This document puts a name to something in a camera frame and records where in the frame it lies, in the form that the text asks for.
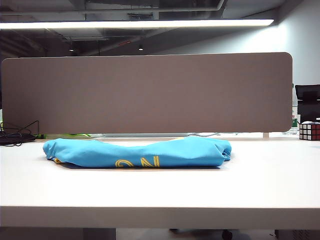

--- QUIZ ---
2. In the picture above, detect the blue white patterned soccer jersey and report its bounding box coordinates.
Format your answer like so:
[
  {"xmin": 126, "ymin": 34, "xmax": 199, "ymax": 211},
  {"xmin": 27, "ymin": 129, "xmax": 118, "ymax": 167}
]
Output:
[{"xmin": 41, "ymin": 136, "xmax": 235, "ymax": 170}]

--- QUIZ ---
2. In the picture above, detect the brown fabric desk divider panel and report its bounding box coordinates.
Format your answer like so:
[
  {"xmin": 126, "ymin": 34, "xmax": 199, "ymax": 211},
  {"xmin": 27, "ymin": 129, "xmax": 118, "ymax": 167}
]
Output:
[{"xmin": 0, "ymin": 51, "xmax": 294, "ymax": 134}]

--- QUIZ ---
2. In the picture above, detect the long linear ceiling lamp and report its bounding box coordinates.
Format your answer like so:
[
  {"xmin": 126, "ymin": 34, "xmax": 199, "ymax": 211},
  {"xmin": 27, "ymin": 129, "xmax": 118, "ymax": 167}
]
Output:
[{"xmin": 0, "ymin": 18, "xmax": 276, "ymax": 31}]

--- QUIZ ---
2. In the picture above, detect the clear plastic bottle green label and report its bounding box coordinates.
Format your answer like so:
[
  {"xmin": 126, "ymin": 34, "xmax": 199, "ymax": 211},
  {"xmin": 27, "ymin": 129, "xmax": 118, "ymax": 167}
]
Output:
[{"xmin": 290, "ymin": 83, "xmax": 300, "ymax": 136}]

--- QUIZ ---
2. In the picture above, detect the black mesh office chair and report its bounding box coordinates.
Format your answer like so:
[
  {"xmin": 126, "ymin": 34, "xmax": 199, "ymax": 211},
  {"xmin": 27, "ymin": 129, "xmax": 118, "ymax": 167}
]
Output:
[{"xmin": 294, "ymin": 84, "xmax": 320, "ymax": 124}]

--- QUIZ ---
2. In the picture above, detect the Rubik's cube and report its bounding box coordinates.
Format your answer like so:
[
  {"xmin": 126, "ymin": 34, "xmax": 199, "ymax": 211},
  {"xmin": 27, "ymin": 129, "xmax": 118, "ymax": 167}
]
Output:
[{"xmin": 298, "ymin": 121, "xmax": 320, "ymax": 141}]

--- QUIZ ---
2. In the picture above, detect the black cable bundle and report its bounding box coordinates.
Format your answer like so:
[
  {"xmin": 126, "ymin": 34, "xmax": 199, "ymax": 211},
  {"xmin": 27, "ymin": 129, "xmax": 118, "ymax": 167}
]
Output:
[{"xmin": 0, "ymin": 120, "xmax": 40, "ymax": 148}]

